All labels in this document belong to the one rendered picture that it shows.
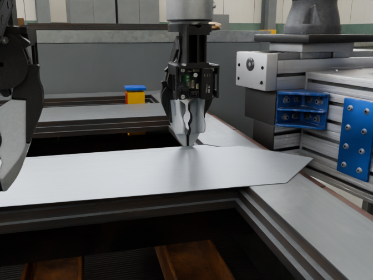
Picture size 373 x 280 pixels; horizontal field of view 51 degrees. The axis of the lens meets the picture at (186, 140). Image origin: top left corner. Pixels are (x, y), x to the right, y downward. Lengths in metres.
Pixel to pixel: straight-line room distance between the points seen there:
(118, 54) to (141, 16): 8.10
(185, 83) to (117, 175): 0.18
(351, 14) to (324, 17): 12.50
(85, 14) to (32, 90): 8.76
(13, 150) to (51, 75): 1.00
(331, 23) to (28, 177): 0.81
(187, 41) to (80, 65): 0.81
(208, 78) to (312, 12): 0.53
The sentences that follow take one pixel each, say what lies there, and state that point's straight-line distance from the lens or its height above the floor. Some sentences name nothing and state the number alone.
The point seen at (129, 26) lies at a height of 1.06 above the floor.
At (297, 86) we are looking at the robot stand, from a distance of 1.04.
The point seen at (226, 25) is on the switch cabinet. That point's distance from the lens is 10.78.
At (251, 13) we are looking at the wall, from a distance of 11.60.
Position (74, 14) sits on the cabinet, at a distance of 9.08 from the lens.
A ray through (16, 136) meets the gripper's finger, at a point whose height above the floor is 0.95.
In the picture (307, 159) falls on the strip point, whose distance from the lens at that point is 0.64.
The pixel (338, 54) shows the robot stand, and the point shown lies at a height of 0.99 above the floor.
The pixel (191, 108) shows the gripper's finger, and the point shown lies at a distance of 0.68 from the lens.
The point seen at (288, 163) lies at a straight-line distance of 0.62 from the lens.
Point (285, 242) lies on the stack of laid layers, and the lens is 0.43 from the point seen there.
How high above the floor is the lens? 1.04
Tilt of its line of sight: 15 degrees down
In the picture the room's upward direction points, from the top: straight up
